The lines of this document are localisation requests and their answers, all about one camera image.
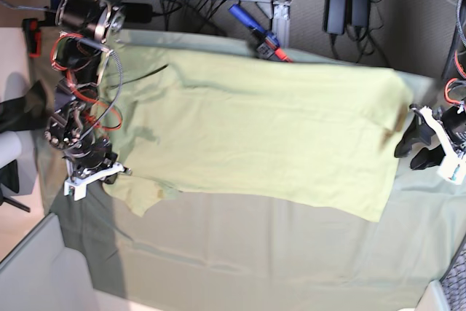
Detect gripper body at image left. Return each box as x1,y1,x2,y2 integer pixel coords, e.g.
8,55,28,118
67,139,132,180

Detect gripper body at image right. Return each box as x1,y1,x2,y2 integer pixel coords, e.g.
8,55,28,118
410,105,465,161

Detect yellow-green T-shirt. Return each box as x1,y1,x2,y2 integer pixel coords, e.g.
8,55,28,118
101,45,413,222

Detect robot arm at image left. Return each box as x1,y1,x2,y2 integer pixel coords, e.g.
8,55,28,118
45,0,133,193

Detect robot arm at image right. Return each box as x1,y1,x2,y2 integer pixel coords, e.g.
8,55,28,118
395,0,465,170

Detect dark green hanging cloth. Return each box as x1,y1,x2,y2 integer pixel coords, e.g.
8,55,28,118
0,82,49,133

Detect white cylinder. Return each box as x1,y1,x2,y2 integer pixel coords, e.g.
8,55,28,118
0,131,23,168

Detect white box left bottom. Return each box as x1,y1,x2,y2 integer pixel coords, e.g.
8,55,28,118
1,214,99,310

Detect patterned grey basket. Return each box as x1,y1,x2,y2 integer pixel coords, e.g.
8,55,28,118
440,240,466,311

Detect black power brick pair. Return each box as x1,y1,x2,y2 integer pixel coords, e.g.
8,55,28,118
323,0,371,36

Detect black power adapter left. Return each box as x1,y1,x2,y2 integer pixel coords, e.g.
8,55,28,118
123,3,153,24

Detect blue orange clamp centre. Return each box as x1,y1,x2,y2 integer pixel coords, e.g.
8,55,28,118
229,4,292,63

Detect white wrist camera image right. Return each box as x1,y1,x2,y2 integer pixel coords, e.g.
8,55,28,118
437,155,465,185

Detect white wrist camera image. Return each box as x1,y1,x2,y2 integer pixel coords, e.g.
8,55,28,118
63,177,89,201
437,155,465,185

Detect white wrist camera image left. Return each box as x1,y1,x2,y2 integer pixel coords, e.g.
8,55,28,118
63,177,89,201

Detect aluminium frame post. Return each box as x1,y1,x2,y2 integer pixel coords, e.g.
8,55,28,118
256,0,292,47

